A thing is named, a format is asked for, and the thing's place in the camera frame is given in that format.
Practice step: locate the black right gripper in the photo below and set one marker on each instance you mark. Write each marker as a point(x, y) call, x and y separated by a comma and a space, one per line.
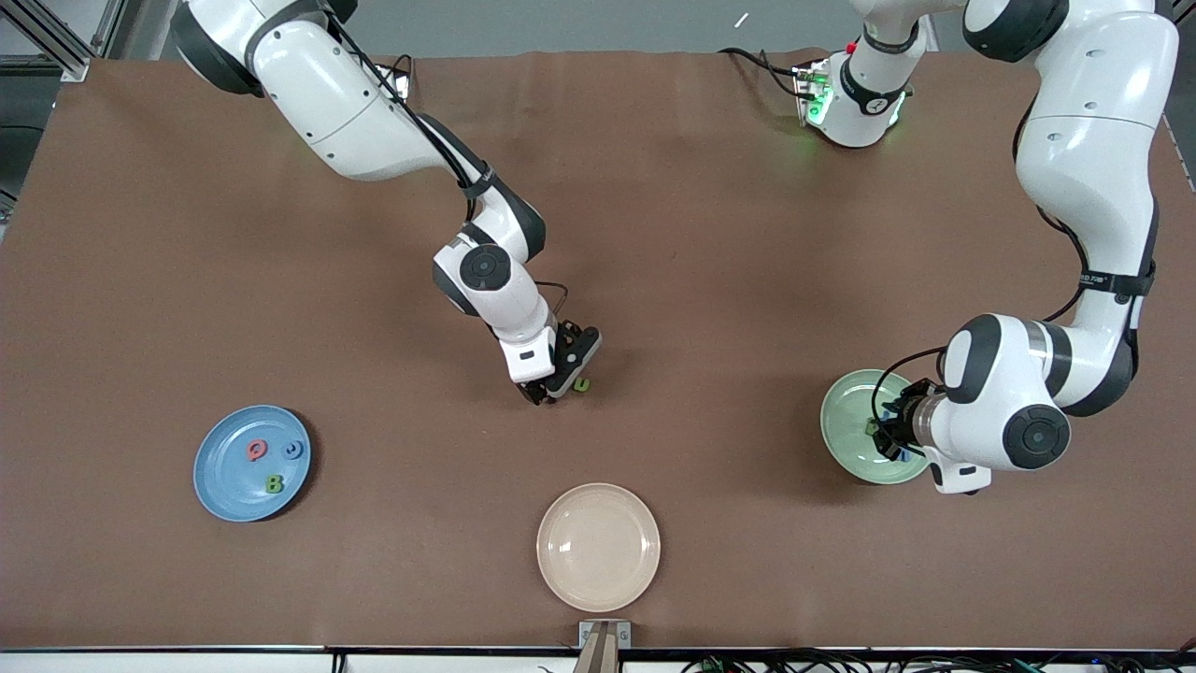
point(534, 391)

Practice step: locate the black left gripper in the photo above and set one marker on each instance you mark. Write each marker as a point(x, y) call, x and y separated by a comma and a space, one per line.
point(900, 421)

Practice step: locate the blue letter C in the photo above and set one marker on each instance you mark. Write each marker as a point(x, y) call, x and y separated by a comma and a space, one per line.
point(287, 451)

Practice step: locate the red letter Q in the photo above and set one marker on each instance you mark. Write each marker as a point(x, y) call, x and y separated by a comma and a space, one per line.
point(249, 451)

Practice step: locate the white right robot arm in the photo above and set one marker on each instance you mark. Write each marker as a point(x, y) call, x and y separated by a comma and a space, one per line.
point(355, 121)

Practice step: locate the right arm base connector plate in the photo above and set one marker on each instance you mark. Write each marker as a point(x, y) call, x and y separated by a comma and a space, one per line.
point(404, 84)

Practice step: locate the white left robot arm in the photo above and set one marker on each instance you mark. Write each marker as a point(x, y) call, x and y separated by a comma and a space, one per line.
point(1093, 159)

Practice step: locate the left arm base connector plate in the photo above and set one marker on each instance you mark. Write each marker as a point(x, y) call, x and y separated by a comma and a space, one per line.
point(811, 93)

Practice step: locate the green plate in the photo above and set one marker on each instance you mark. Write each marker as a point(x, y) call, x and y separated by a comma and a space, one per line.
point(846, 439)

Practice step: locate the beige plate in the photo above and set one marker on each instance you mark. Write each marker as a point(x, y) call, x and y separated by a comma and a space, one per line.
point(598, 547)

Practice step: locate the blue plate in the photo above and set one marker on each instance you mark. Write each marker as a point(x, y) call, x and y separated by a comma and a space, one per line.
point(224, 486)

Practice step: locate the brown table mat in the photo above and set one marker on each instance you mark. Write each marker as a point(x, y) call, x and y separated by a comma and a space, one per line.
point(1028, 561)

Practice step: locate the white table edge strip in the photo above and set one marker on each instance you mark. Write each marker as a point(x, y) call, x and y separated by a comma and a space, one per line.
point(140, 664)

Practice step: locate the small metal bracket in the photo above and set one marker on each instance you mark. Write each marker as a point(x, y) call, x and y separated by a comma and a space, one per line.
point(587, 636)

